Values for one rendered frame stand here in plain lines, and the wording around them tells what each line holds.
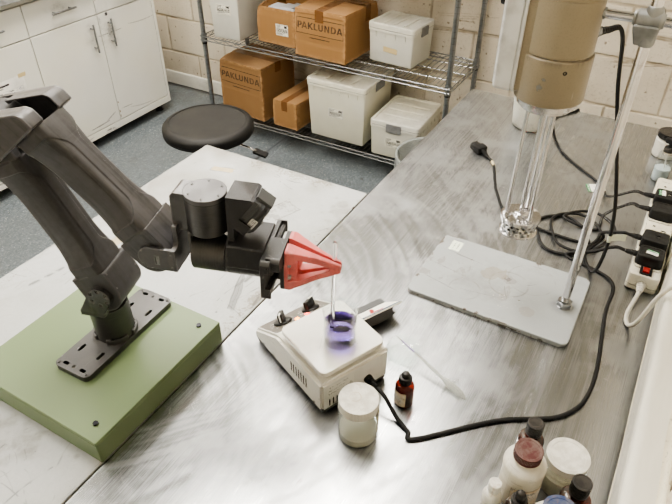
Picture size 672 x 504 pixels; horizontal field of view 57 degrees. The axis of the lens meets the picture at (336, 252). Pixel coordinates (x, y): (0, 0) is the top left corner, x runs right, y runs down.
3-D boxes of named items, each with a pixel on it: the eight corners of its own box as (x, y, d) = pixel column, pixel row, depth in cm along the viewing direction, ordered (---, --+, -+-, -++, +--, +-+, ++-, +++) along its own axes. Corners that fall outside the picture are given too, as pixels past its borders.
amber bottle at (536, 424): (512, 470, 87) (524, 432, 81) (509, 449, 89) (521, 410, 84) (538, 473, 86) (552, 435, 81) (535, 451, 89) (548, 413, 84)
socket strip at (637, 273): (623, 286, 118) (629, 269, 115) (653, 190, 145) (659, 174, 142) (653, 296, 115) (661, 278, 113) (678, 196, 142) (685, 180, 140)
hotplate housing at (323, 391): (255, 339, 107) (251, 306, 102) (317, 309, 113) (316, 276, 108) (329, 427, 92) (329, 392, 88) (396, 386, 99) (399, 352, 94)
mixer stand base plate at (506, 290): (405, 291, 116) (406, 287, 116) (445, 237, 130) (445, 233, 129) (565, 350, 105) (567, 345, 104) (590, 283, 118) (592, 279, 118)
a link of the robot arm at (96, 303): (134, 254, 96) (101, 250, 97) (106, 291, 89) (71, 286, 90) (142, 285, 100) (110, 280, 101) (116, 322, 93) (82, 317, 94)
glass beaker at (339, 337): (334, 326, 97) (334, 288, 92) (363, 340, 95) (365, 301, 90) (313, 350, 93) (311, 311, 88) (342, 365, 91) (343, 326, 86)
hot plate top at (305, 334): (279, 332, 97) (278, 328, 97) (340, 301, 103) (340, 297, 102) (322, 380, 89) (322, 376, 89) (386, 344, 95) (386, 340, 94)
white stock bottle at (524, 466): (486, 486, 85) (498, 443, 79) (514, 467, 87) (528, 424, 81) (515, 519, 81) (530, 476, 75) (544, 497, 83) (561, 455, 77)
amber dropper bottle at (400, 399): (407, 391, 98) (410, 362, 93) (416, 406, 96) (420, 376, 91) (390, 397, 97) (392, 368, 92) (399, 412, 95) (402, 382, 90)
